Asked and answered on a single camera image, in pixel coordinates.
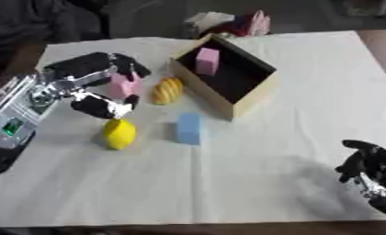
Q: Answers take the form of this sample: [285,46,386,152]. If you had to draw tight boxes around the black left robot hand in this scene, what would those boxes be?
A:
[41,51,153,120]

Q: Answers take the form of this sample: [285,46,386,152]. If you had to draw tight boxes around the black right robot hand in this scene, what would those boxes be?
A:
[333,139,386,220]

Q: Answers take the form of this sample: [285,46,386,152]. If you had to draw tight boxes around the pink block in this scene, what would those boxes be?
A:
[106,72,145,100]
[194,47,222,76]

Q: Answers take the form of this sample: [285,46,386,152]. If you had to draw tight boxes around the tan cardboard box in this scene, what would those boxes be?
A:
[167,32,280,120]

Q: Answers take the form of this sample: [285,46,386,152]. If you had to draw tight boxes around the person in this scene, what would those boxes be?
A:
[0,0,111,77]

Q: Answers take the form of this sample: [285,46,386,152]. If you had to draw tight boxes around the yellow toy lemon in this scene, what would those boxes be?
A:
[101,117,139,151]

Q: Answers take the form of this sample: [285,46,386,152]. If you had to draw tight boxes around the blue block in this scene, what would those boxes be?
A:
[175,113,203,146]

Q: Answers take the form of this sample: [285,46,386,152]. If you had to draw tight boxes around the pink and white bag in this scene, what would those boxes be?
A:
[181,9,274,39]

